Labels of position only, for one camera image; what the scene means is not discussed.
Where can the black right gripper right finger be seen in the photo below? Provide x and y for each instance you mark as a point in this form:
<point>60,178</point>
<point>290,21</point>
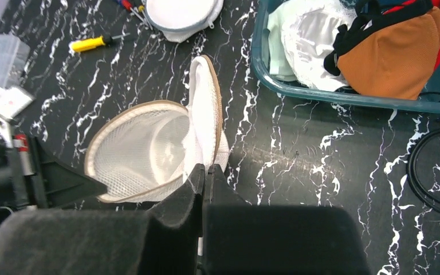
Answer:
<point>239,238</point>

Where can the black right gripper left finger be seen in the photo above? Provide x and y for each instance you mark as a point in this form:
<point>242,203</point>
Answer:
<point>161,240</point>

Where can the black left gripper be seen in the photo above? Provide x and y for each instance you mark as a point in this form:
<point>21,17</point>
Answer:
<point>52,184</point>

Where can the white mesh bag tan trim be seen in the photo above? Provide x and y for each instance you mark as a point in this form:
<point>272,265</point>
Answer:
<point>149,150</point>

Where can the white mesh bag blue trim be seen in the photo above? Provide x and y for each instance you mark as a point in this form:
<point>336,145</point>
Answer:
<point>178,20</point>

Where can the white bra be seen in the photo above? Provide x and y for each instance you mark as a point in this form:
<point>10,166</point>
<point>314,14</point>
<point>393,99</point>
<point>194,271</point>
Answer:
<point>301,36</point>

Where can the orange bra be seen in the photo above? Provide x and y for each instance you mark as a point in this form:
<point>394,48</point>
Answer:
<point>367,81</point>

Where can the teal plastic bin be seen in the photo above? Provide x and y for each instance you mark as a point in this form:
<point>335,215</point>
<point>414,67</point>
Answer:
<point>260,67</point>

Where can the yellow handled screwdriver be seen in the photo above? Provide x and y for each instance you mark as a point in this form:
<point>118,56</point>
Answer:
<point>96,42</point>

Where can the blue handled screwdriver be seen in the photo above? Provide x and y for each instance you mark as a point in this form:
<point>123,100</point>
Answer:
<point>133,9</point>

